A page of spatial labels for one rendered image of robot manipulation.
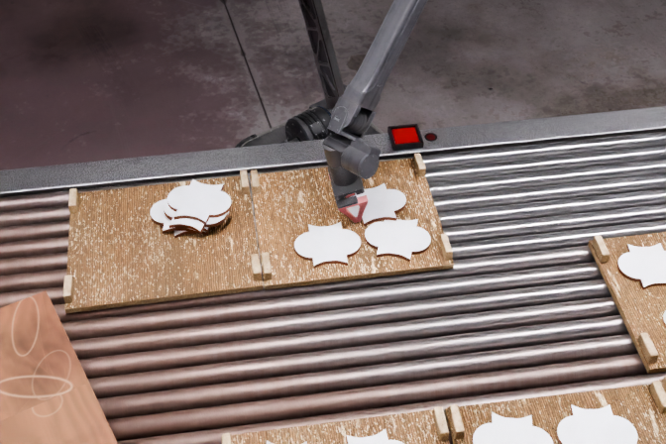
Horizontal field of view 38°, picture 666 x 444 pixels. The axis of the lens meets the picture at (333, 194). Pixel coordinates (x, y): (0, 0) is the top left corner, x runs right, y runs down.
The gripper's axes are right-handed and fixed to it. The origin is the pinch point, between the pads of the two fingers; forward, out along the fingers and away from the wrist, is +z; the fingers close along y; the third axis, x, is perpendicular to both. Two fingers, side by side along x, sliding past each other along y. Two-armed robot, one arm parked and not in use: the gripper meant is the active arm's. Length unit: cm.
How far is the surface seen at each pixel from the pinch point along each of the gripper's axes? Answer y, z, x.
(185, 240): -2.5, -6.5, 37.5
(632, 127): 19, 18, -74
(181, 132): 154, 76, 57
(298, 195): 7.1, -1.6, 11.4
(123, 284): -13, -9, 51
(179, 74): 193, 75, 55
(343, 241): -10.0, -0.2, 4.2
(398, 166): 13.1, 3.2, -13.2
